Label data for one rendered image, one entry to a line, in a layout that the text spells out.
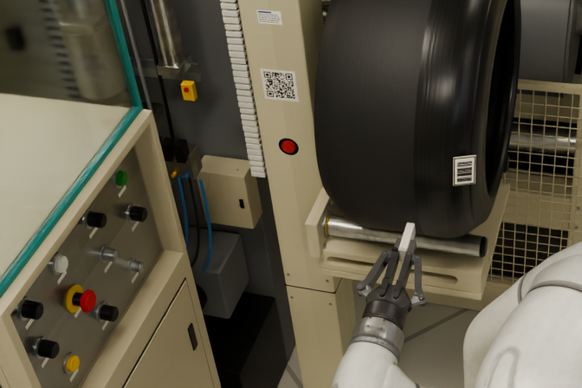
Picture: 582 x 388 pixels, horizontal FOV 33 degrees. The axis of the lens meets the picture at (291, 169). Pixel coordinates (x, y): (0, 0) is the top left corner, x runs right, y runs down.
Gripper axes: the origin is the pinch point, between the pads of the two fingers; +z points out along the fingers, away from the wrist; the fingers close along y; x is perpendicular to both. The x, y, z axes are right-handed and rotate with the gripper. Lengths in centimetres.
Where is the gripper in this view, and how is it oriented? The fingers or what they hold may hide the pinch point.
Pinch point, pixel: (407, 241)
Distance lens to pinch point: 186.9
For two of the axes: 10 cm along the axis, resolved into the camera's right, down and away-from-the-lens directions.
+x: 1.6, 6.9, 7.1
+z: 3.0, -7.2, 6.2
